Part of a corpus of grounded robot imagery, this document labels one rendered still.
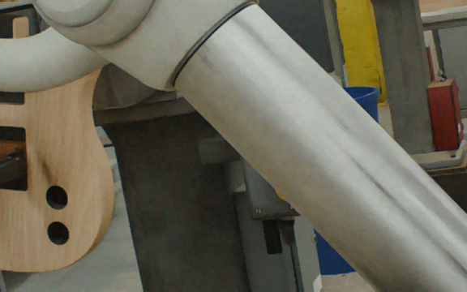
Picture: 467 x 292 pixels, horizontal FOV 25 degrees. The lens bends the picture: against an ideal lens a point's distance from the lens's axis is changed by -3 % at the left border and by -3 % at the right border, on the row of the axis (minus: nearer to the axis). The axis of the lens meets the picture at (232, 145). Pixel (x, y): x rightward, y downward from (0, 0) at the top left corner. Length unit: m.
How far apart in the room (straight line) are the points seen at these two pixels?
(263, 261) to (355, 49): 7.08
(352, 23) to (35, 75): 7.83
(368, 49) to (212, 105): 8.07
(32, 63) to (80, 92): 0.42
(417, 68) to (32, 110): 3.64
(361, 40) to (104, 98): 7.24
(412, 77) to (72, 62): 4.05
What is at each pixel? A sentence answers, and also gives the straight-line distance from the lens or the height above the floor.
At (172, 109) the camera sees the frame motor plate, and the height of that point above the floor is 1.10.
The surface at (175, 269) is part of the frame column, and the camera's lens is 1.96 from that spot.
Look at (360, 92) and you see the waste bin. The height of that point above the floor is 0.70.
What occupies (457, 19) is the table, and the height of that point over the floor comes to 0.86.
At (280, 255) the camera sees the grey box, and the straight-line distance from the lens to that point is 1.93.
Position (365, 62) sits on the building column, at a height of 0.37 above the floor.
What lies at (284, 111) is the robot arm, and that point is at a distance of 0.86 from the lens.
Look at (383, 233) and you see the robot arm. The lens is 0.86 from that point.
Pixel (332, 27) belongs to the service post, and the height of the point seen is 0.91.
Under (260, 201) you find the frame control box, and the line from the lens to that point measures 1.69.
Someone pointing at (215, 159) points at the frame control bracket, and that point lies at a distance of 1.81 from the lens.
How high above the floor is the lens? 1.31
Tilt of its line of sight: 9 degrees down
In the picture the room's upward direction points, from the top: 10 degrees counter-clockwise
